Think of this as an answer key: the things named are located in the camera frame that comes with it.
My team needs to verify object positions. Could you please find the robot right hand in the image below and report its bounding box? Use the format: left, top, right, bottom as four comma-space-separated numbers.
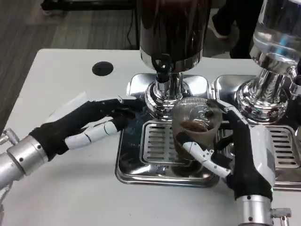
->
182, 100, 276, 203

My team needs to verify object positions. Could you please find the clear ribbed glass cup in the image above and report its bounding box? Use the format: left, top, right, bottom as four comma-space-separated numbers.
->
173, 97, 223, 166

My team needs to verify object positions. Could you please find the steel drip tray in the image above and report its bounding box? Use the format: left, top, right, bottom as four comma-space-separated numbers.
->
115, 73, 221, 191
213, 74, 301, 192

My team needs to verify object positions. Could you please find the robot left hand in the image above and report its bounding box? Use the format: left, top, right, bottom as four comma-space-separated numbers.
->
29, 91, 144, 162

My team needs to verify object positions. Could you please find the black floor cable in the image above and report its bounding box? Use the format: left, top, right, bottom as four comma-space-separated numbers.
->
127, 10, 140, 50

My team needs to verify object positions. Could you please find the black round cable grommet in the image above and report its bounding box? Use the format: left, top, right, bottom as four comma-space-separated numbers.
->
92, 61, 114, 76

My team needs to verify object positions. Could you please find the chrome dispenser tap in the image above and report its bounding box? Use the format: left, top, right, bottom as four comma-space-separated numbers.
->
289, 68, 301, 95

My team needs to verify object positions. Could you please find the black furniture base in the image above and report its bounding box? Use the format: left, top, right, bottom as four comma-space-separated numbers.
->
40, 0, 139, 11

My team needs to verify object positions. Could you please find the dark drink dispenser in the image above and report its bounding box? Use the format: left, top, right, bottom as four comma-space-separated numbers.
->
137, 0, 212, 118

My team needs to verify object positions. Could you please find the black dispenser tap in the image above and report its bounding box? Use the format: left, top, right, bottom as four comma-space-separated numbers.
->
152, 54, 174, 84

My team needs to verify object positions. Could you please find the person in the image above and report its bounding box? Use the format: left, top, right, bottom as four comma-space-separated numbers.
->
211, 0, 261, 60

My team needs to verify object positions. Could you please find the steel tray grid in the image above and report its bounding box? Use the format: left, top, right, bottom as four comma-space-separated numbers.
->
264, 124, 301, 170
140, 120, 196, 165

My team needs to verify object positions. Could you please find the clear drink dispenser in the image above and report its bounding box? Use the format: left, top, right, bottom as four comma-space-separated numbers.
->
235, 0, 301, 125

